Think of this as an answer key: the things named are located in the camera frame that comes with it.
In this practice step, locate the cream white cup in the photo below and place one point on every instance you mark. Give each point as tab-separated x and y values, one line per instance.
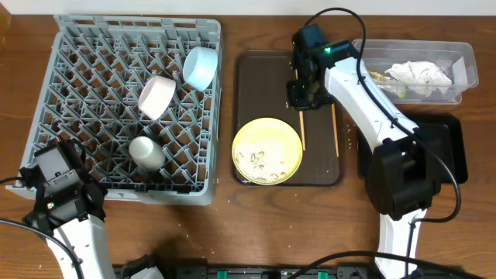
146	154

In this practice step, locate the yellow plate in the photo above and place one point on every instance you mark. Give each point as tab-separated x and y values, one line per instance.
267	151

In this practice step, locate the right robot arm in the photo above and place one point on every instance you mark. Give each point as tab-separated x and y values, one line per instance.
401	178

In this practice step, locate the white tissue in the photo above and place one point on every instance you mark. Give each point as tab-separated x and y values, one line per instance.
422	77

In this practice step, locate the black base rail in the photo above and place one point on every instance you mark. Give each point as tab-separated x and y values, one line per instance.
149	267

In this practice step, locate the green yellow snack wrapper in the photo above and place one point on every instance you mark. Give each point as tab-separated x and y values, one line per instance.
389	84

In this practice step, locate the black rectangular tray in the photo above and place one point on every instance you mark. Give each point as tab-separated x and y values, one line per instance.
444	124

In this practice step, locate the white pink bowl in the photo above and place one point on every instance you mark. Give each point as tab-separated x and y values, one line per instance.
156	96

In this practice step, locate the wooden chopstick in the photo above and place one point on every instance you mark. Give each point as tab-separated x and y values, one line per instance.
301	120
334	122

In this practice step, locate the grey plastic dish rack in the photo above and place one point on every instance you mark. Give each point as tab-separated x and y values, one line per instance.
97	69

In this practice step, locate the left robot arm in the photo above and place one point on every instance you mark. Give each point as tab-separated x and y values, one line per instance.
69	210

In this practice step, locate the dark brown serving tray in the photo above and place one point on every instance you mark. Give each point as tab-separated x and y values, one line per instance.
261	79

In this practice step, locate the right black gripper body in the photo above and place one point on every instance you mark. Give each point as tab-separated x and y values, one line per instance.
301	99

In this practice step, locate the clear plastic waste bin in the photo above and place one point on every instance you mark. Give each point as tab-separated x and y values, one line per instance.
455	59

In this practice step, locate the light blue bowl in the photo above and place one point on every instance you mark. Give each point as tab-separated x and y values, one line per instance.
200	67

